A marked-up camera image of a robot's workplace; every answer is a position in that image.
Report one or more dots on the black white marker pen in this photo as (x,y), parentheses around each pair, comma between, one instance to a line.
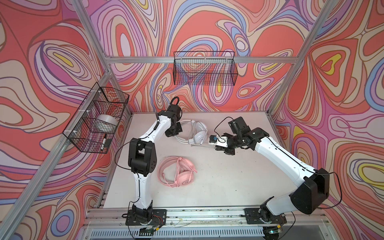
(103,142)

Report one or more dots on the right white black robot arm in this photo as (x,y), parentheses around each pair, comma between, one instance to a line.
(312,185)

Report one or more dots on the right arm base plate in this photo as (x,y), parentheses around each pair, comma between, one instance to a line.
(262,215)

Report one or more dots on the aluminium front rail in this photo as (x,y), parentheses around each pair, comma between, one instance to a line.
(201,216)

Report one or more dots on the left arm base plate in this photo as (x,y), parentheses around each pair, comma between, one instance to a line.
(156,217)

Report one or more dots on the left black wire basket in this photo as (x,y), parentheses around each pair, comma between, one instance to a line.
(100,114)

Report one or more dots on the pink headphones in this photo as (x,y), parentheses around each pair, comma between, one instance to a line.
(184,175)

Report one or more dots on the rear black wire basket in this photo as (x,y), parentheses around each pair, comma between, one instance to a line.
(205,68)

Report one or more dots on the aluminium cage frame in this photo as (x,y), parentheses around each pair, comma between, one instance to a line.
(49,63)

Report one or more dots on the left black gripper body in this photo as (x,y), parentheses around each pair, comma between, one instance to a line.
(174,130)

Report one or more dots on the white perforated cable duct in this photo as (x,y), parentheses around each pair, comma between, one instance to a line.
(175,233)

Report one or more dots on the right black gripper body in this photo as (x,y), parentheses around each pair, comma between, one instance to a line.
(233,141)

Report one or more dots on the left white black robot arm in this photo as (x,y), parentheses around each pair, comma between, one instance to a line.
(142,158)

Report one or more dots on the grey tape roll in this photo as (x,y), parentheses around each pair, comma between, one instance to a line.
(106,124)

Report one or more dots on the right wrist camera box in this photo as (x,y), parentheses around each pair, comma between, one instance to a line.
(218,141)

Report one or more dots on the black wire basket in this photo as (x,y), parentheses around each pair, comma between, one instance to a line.
(205,68)
(100,114)

